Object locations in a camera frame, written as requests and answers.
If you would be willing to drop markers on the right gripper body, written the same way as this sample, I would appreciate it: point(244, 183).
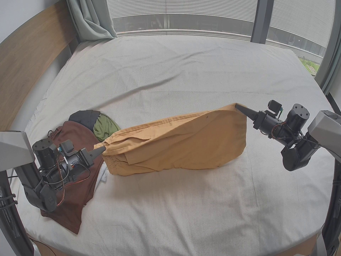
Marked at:
point(266, 121)

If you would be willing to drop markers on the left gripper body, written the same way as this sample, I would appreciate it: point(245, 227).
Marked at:
point(81, 160)

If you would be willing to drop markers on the tan shorts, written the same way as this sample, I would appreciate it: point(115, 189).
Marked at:
point(186, 143)

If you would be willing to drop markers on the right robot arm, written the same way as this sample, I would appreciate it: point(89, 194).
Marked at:
point(322, 127)

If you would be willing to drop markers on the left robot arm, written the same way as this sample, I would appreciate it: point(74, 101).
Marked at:
point(13, 151)

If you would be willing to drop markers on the pale blue garment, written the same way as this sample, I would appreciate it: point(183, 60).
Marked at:
point(102, 176)

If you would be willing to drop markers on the green garment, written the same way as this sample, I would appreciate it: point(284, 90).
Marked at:
point(106, 129)

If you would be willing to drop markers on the black garment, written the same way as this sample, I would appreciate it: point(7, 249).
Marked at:
point(82, 117)

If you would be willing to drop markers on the brown shorts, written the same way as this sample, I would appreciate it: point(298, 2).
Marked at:
point(69, 209)

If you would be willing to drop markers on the blue-green curtain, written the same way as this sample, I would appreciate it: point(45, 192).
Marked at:
point(88, 15)
point(333, 71)

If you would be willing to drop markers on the bed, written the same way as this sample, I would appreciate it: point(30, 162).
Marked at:
point(186, 71)

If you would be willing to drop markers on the window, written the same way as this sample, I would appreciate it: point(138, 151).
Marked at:
point(186, 4)

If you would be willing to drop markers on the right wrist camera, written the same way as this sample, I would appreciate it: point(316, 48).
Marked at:
point(274, 106)

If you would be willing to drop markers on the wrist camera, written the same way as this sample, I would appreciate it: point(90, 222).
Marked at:
point(274, 106)
point(68, 147)

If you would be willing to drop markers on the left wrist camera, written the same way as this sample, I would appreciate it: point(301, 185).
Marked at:
point(68, 147)

